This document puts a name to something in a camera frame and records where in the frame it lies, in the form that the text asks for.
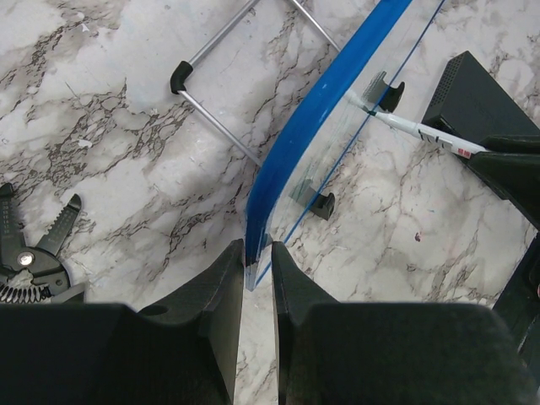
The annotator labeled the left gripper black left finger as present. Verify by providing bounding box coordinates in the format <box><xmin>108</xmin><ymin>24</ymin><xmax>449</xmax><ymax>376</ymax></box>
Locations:
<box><xmin>1</xmin><ymin>240</ymin><xmax>244</xmax><ymax>404</ymax></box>

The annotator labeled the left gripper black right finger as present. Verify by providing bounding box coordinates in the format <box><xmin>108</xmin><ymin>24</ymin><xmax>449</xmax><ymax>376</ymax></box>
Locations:
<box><xmin>272</xmin><ymin>242</ymin><xmax>536</xmax><ymax>404</ymax></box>

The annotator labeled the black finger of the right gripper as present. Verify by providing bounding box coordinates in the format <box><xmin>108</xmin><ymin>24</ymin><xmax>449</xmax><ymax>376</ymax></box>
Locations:
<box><xmin>467</xmin><ymin>135</ymin><xmax>539</xmax><ymax>228</ymax></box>

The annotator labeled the white marker pen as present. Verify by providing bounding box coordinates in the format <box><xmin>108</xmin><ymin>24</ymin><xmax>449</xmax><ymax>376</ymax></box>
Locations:
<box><xmin>345</xmin><ymin>90</ymin><xmax>489</xmax><ymax>159</ymax></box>

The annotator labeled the blue framed whiteboard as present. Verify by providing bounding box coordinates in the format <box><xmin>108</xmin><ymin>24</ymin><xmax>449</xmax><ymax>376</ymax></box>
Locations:
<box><xmin>245</xmin><ymin>1</ymin><xmax>443</xmax><ymax>291</ymax></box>

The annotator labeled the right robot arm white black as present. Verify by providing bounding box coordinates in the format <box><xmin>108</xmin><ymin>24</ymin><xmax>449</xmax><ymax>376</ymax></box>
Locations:
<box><xmin>467</xmin><ymin>135</ymin><xmax>539</xmax><ymax>379</ymax></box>

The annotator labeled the black rectangular block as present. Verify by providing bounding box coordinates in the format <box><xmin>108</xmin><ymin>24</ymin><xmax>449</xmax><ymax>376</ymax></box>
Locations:
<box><xmin>422</xmin><ymin>51</ymin><xmax>539</xmax><ymax>148</ymax></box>

